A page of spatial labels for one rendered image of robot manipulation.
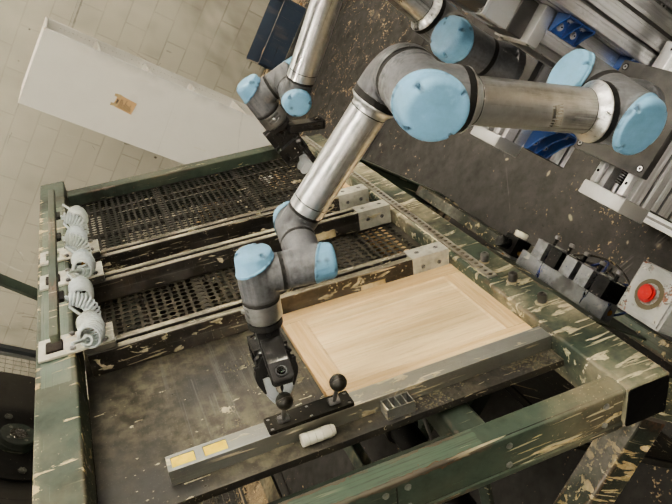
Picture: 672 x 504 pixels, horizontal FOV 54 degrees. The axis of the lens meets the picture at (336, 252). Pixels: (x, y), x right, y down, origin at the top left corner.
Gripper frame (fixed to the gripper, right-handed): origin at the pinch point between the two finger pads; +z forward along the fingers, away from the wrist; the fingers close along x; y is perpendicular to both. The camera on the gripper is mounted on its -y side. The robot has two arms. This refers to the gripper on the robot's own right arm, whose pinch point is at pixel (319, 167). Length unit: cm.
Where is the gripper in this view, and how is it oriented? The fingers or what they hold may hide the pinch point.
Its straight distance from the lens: 205.7
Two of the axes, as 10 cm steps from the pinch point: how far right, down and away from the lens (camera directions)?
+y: -7.7, 6.3, 0.0
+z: 5.3, 6.5, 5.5
